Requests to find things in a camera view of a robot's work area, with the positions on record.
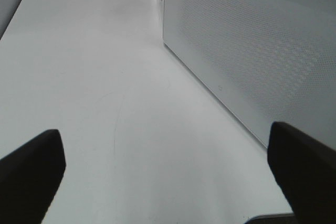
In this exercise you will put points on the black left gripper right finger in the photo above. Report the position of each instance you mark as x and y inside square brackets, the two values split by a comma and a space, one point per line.
[304, 169]

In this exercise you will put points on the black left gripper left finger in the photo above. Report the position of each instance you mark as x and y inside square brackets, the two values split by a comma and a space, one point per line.
[30, 178]

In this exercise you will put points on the white microwave door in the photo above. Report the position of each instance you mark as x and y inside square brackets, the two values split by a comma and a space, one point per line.
[265, 60]

